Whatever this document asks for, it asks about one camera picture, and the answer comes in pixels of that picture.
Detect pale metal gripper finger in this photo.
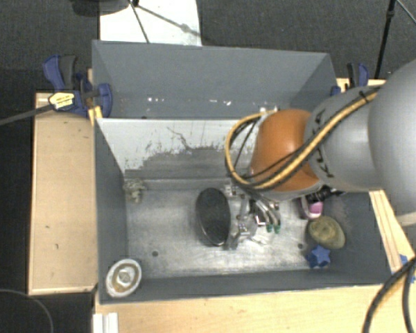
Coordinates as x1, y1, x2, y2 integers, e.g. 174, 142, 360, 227
245, 230, 270, 247
224, 223, 247, 251

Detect black oval case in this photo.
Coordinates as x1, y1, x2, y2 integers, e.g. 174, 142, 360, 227
195, 187, 232, 247

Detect blue star-shaped toy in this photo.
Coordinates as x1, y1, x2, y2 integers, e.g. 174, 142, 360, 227
305, 244, 332, 270

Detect pink and white cup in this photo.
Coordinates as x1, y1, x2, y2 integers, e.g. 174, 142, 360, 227
299, 196, 325, 221

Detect olive green toy potato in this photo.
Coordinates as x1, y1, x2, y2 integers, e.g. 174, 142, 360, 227
308, 216, 347, 250

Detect grey-green crumpled lump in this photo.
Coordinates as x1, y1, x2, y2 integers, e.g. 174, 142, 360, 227
122, 178, 148, 203

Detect grey metal bin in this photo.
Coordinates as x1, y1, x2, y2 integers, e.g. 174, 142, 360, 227
91, 39, 393, 305

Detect pale wood flat board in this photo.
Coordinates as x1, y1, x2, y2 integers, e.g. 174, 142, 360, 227
27, 92, 100, 296

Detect black cylinder on white bracket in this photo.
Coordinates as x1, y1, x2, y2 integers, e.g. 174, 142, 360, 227
304, 187, 345, 205

